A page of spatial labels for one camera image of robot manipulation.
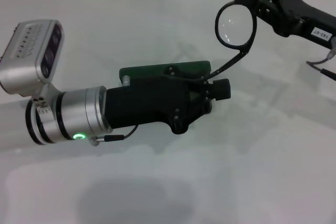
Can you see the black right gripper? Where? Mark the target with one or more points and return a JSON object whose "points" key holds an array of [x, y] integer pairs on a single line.
{"points": [[296, 16]]}

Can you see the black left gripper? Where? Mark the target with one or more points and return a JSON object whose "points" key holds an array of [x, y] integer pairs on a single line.
{"points": [[152, 100]]}

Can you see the black round glasses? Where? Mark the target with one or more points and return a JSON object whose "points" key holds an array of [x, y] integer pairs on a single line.
{"points": [[233, 45]]}

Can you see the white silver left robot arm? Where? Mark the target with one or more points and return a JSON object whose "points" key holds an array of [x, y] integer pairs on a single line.
{"points": [[76, 113]]}

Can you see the green glasses case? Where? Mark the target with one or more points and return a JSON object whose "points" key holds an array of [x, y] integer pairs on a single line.
{"points": [[147, 70]]}

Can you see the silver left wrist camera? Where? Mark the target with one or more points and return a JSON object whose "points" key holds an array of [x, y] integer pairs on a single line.
{"points": [[23, 56]]}

